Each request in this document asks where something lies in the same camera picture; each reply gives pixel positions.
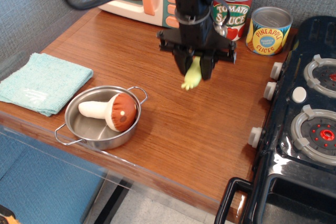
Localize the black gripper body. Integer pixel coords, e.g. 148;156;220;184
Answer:
156;16;236;63

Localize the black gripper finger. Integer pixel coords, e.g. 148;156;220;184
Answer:
173;49;193;75
200;56;216;80

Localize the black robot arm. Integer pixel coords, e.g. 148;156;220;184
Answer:
157;0;236;80

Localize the small steel pot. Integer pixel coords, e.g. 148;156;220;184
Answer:
54;86;148;151

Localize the tomato sauce can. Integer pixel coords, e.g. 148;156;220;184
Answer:
211;0;253;41

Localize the pineapple slices can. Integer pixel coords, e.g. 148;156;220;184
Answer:
246;6;293;56

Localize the plush brown mushroom toy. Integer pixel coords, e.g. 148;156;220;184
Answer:
78;93;137;132

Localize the light teal folded cloth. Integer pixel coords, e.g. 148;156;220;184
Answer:
1;53;93;116

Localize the black toy stove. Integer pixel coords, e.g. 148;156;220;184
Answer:
215;16;335;223

